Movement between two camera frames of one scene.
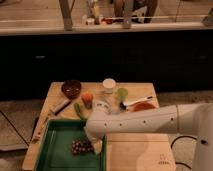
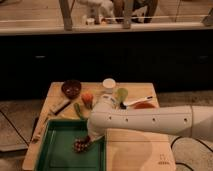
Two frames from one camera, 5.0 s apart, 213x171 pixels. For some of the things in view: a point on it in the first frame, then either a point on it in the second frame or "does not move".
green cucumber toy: [78, 110] does not move
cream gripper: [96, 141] to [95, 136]
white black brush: [124, 105] does not move
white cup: [108, 85] does not move
